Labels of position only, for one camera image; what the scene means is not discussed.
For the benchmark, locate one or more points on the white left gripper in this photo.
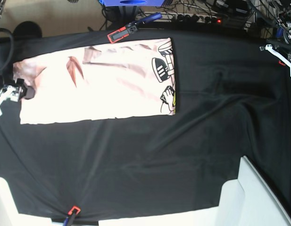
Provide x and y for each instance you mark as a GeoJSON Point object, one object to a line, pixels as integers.
{"type": "Point", "coordinates": [279, 49]}

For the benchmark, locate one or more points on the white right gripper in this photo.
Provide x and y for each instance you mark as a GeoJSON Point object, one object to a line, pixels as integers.
{"type": "Point", "coordinates": [15, 92]}

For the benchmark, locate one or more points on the pink T-shirt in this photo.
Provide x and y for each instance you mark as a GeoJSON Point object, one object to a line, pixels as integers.
{"type": "Point", "coordinates": [107, 81]}

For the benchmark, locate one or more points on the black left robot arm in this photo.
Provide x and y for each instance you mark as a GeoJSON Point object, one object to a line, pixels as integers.
{"type": "Point", "coordinates": [277, 15]}

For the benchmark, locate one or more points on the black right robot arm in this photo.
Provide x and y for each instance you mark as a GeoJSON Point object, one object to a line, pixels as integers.
{"type": "Point", "coordinates": [7, 38]}

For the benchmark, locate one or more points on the black table cloth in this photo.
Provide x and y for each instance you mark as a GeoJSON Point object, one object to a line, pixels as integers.
{"type": "Point", "coordinates": [234, 101]}

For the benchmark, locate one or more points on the orange black clamp top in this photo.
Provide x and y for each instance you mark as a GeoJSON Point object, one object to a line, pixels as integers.
{"type": "Point", "coordinates": [131, 28]}

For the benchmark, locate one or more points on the blue plastic box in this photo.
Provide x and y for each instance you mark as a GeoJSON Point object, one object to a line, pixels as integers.
{"type": "Point", "coordinates": [115, 3]}

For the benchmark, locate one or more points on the white box left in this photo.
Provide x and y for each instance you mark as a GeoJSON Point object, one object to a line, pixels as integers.
{"type": "Point", "coordinates": [9, 215]}

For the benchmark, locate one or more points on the white box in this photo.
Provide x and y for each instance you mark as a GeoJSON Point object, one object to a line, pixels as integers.
{"type": "Point", "coordinates": [9, 215]}
{"type": "Point", "coordinates": [249, 201]}

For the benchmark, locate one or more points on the blue clamp bottom edge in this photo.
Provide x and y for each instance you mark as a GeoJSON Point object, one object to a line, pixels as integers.
{"type": "Point", "coordinates": [72, 214]}

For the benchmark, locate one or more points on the black power strip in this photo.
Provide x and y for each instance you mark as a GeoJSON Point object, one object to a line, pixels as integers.
{"type": "Point", "coordinates": [190, 18]}

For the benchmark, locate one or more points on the white box right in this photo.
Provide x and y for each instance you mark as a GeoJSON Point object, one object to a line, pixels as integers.
{"type": "Point", "coordinates": [249, 201]}

